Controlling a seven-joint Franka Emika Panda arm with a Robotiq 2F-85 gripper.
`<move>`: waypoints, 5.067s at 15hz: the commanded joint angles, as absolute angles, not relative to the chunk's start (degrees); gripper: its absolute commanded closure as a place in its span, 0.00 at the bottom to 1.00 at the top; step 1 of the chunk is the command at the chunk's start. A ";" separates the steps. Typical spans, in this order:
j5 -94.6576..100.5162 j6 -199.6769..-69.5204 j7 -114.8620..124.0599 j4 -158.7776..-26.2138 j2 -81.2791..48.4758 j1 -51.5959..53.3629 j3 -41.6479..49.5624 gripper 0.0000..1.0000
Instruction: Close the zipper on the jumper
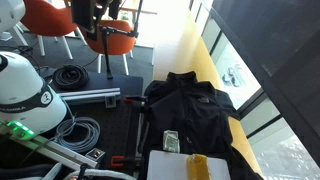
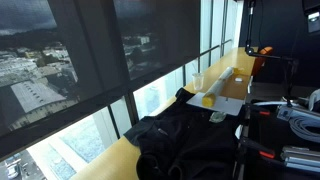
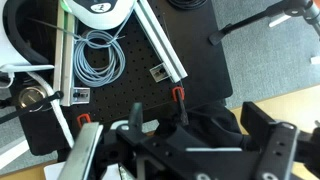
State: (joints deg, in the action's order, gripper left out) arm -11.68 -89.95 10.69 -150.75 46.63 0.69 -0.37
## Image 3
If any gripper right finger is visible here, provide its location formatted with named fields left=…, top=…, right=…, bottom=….
left=240, top=101, right=300, bottom=180

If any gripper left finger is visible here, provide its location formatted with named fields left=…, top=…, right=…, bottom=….
left=58, top=122, right=105, bottom=180

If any black zip jumper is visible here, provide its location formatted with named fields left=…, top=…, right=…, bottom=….
left=155, top=99, right=252, bottom=151

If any orange black bar clamp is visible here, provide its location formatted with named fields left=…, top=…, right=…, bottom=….
left=76, top=113, right=92, bottom=130
left=170, top=85, right=190, bottom=127

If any round silver metal disc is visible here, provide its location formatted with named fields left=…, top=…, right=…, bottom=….
left=17, top=85, right=49, bottom=110

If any black perforated breadboard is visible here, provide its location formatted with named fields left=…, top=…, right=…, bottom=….
left=9, top=0, right=234, bottom=156

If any white braided cable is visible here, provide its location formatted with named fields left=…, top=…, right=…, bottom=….
left=26, top=71, right=75, bottom=150

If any metal corner bracket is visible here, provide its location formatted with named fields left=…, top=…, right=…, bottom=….
left=149, top=62, right=173, bottom=83
left=71, top=86, right=91, bottom=103

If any black strap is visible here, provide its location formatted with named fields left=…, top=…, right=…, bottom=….
left=0, top=90, right=65, bottom=125

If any grey cable coil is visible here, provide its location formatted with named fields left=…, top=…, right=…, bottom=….
left=72, top=29, right=127, bottom=89

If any long aluminium extrusion rail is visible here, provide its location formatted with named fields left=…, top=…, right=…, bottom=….
left=53, top=0, right=79, bottom=108

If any thick black hose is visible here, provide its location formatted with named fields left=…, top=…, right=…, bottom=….
left=2, top=0, right=52, bottom=67

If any black camera tripod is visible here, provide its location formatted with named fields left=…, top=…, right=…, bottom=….
left=208, top=0, right=320, bottom=47

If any short aluminium extrusion rail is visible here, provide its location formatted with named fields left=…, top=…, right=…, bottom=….
left=134, top=0, right=189, bottom=84

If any black cable coil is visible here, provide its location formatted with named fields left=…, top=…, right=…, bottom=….
left=166, top=0, right=208, bottom=10

